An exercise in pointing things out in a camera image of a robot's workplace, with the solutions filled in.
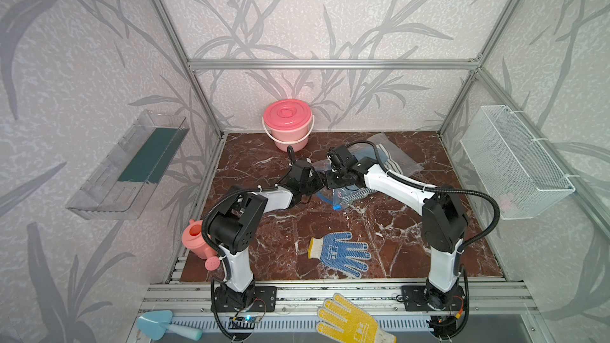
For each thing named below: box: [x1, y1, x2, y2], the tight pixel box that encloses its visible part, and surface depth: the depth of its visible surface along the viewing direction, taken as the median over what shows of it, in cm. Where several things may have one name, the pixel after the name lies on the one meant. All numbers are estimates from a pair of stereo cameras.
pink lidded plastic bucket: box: [261, 98, 316, 153], surface depth 105 cm
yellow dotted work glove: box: [316, 292, 398, 343], surface depth 71 cm
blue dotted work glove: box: [308, 231, 371, 278], surface depth 84 cm
